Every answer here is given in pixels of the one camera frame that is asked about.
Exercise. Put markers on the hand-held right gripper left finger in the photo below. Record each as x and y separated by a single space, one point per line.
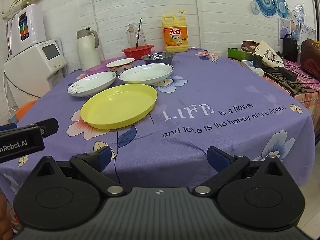
104 156

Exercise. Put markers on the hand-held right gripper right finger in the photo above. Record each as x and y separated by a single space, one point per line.
218 158

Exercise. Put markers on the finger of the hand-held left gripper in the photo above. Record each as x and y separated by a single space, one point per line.
48 127

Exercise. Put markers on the stainless steel bowl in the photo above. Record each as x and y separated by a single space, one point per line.
157 58

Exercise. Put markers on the orange stool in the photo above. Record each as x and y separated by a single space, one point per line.
25 110

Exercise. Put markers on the yellow plastic plate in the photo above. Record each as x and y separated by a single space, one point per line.
117 107

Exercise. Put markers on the white plate with leaf print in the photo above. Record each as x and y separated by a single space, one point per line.
92 83

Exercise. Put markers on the white countertop water dispenser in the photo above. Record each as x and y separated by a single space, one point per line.
30 67

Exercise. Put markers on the purple floral tablecloth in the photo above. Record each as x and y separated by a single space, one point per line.
200 92

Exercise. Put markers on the purple plastic container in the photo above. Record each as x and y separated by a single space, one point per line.
96 69

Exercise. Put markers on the white thermos jug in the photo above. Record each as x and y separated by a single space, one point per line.
87 52

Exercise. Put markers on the plain white oval plate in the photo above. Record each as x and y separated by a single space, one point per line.
146 73

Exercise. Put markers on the white bowl with red print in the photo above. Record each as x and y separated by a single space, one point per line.
120 64

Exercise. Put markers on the white and blue box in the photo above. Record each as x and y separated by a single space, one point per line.
250 66

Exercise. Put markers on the white water purifier with screen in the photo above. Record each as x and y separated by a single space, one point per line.
32 25

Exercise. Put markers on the black power adapter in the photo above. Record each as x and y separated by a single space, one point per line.
257 60

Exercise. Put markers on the green cardboard box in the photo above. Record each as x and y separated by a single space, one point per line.
235 53

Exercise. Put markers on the red plastic basket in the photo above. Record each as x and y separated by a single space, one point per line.
136 53

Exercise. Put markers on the black power brick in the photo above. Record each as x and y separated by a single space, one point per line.
287 73

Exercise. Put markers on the pink patterned cloth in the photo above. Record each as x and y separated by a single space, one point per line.
307 90

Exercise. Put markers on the beige tote bag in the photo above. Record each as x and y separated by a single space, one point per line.
268 53

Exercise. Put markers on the clear glass pitcher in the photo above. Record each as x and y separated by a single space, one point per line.
132 35

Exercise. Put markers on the black stirring stick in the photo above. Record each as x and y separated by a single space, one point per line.
138 33

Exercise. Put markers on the yellow detergent bottle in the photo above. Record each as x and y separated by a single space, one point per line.
175 35

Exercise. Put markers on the black speaker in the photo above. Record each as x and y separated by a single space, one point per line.
290 47

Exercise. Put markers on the brown bag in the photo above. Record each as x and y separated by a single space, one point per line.
310 52

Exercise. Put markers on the small blue paper fan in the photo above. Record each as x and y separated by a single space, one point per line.
282 7

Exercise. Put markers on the wall picture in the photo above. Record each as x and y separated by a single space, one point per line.
285 28

